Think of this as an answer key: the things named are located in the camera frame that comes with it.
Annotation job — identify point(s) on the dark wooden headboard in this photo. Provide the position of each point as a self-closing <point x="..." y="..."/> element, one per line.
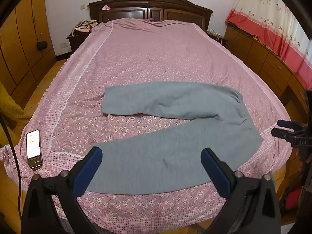
<point x="156" y="8"/>

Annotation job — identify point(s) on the wooden wardrobe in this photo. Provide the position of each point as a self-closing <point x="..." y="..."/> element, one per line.
<point x="22" y="41"/>

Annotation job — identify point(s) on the dark wooden nightstand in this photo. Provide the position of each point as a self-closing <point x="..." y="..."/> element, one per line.
<point x="75" y="43"/>

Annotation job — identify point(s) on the small pink item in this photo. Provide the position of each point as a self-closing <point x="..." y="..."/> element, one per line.
<point x="105" y="7"/>

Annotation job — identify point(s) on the cream and red curtain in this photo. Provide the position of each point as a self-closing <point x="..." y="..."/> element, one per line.
<point x="273" y="29"/>

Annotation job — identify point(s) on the grey pants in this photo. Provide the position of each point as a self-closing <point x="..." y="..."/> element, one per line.
<point x="170" y="156"/>

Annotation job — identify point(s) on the long wooden cabinet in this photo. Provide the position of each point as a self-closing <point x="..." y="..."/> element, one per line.
<point x="263" y="58"/>

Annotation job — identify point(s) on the black smartphone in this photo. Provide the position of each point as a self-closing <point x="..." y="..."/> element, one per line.
<point x="34" y="148"/>

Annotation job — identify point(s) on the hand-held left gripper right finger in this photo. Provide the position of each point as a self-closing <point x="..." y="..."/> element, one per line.
<point x="215" y="173"/>

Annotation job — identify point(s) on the small black wardrobe object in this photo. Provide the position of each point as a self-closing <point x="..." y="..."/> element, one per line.
<point x="42" y="45"/>

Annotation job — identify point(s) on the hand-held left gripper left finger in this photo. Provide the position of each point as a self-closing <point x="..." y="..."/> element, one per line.
<point x="89" y="170"/>

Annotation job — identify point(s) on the yellow cloth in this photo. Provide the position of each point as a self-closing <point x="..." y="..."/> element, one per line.
<point x="11" y="104"/>

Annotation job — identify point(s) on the red item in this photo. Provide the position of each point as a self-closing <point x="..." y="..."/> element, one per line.
<point x="292" y="199"/>

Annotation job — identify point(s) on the pink floral bedspread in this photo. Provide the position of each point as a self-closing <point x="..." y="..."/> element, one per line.
<point x="146" y="53"/>

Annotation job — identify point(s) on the white wall outlet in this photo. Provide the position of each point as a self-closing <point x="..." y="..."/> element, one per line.
<point x="64" y="45"/>

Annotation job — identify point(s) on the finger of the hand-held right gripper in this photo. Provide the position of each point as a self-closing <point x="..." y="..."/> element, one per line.
<point x="282" y="133"/>
<point x="286" y="123"/>

